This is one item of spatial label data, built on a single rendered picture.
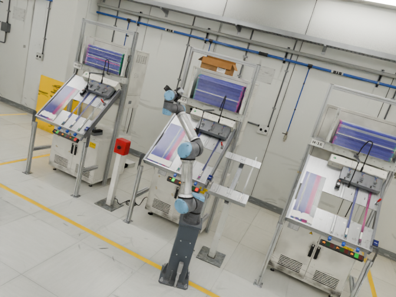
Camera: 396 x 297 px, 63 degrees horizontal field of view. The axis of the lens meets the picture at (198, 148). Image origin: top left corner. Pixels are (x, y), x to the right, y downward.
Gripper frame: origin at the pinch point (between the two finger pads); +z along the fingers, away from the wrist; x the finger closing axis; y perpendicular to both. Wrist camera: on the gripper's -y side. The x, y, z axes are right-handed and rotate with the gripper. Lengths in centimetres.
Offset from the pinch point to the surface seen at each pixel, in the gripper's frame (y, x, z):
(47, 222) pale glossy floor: -1, -168, -19
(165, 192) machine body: 59, -92, 50
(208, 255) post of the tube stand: 131, -91, 12
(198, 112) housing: 23, -7, 58
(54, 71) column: -200, -153, 223
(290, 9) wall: 5, 161, 192
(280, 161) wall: 149, 10, 187
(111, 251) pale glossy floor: 59, -135, -29
